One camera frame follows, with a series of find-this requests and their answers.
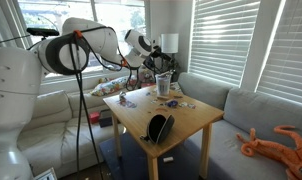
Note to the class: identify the red box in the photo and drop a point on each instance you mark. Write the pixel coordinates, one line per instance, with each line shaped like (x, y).
(94, 117)

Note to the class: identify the open black round case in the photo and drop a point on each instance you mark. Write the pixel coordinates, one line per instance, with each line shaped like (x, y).
(158, 128)

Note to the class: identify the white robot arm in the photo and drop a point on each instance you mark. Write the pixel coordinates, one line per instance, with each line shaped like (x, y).
(21, 73)

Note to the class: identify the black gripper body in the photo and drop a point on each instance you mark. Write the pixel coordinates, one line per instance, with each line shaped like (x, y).
(150, 60)

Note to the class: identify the clear plastic cup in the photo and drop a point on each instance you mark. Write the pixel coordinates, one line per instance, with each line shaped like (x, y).
(163, 84)

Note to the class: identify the orange plush octopus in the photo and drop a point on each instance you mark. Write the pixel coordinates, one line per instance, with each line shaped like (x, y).
(292, 158)

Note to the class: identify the white table lamp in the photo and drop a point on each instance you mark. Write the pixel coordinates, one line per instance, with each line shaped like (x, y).
(169, 45)

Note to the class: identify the blue small object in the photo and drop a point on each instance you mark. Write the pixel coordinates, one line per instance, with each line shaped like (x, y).
(171, 103)

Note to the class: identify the small white object on rug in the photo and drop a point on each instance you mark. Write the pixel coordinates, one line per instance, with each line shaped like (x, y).
(168, 159)

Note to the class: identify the light wooden table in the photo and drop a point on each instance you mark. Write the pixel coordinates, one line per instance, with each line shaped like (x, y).
(190, 116)

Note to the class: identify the wooden chip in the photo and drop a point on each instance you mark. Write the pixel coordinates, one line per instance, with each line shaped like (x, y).
(163, 98)

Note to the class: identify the floral patterned pillow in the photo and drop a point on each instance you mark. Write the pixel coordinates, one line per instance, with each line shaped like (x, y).
(108, 86)

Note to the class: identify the dark blue box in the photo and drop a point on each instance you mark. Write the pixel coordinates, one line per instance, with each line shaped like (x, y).
(105, 118)

